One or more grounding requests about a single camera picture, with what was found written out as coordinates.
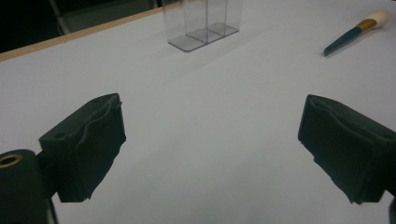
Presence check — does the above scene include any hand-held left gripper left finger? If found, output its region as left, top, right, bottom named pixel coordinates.
left=38, top=92, right=127, bottom=203

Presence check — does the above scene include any makeup brush with teal handle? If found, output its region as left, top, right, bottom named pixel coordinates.
left=322, top=9, right=391, bottom=58

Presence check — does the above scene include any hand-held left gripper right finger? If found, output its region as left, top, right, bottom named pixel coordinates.
left=297, top=93, right=396, bottom=205

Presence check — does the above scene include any clear plastic compartment organizer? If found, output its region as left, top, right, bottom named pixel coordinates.
left=162, top=0, right=244, bottom=53

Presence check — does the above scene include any metal stand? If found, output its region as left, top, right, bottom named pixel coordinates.
left=48, top=0, right=72, bottom=35

